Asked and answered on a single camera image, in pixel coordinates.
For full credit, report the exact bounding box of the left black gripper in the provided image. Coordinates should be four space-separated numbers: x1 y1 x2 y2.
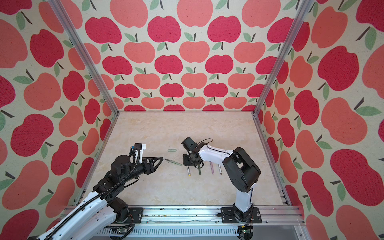
120 156 164 185

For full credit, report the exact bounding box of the light green pen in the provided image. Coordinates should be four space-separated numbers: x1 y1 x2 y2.
164 158 183 166

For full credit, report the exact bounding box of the pink pen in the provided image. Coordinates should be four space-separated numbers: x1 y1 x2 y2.
210 162 215 175

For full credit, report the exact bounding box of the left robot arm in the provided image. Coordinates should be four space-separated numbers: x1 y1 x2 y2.
34 154 164 240

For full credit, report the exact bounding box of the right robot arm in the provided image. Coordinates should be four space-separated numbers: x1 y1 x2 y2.
182 143 261 223

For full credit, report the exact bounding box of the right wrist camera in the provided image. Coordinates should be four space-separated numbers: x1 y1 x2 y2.
182 137 199 154

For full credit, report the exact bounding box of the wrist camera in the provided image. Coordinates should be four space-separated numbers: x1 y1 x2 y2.
182 137 199 154
131 143 147 164

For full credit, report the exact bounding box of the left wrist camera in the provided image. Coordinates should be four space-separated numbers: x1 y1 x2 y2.
131 143 147 164

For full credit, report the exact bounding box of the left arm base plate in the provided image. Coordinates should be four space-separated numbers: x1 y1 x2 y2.
128 207 144 224

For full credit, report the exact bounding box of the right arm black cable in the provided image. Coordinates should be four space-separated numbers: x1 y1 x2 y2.
196 138 256 217

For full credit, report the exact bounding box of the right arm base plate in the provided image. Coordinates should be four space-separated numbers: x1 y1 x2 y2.
216 207 263 224

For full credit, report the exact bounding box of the aluminium front rail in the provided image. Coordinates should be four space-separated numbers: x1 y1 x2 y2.
90 206 310 240

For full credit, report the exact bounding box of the right aluminium corner post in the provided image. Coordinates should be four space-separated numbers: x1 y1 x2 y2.
252 0 315 118

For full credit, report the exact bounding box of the aluminium corner post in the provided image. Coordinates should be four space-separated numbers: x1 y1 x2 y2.
252 0 315 118
48 1 120 117

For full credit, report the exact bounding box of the left aluminium corner post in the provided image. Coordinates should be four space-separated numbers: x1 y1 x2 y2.
48 1 120 117

